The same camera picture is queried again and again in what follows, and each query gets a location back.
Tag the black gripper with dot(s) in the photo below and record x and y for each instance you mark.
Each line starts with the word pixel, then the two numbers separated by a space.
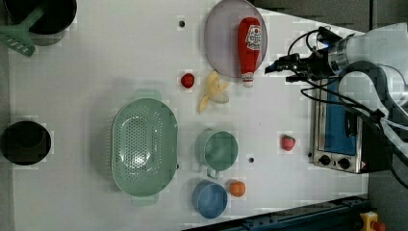
pixel 314 67

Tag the red plush ketchup bottle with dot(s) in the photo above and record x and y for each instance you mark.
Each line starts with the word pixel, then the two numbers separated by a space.
pixel 249 46

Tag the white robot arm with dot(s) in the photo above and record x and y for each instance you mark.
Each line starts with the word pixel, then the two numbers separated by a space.
pixel 366 74

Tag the grey round plate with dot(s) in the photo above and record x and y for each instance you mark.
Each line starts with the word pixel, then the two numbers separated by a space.
pixel 221 35

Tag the pink plush strawberry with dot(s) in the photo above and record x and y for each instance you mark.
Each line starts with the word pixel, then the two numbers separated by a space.
pixel 287 143

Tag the peeled plush banana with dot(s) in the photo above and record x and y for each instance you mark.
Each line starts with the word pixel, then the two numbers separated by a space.
pixel 214 91

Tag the small red plush tomato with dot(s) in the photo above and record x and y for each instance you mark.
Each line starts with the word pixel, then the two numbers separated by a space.
pixel 187 80

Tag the green mug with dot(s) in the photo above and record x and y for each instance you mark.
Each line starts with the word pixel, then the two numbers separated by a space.
pixel 216 150

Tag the orange plush fruit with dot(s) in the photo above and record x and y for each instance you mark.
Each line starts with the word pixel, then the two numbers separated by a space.
pixel 237 188

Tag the blue mug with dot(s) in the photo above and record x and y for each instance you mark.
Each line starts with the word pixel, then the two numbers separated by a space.
pixel 209 199

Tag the green perforated colander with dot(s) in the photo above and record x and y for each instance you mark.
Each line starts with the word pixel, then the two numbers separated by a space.
pixel 144 147

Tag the black cylinder cup upper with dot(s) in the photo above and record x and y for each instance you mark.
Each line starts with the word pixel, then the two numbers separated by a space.
pixel 57 14

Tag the black cylinder cup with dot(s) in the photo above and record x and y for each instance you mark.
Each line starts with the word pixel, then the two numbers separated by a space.
pixel 57 14
pixel 25 143

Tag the green spatula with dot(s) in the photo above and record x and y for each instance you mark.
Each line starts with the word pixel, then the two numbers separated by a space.
pixel 17 37

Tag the black cylinder cup lower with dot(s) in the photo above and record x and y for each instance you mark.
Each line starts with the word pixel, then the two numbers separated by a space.
pixel 25 143

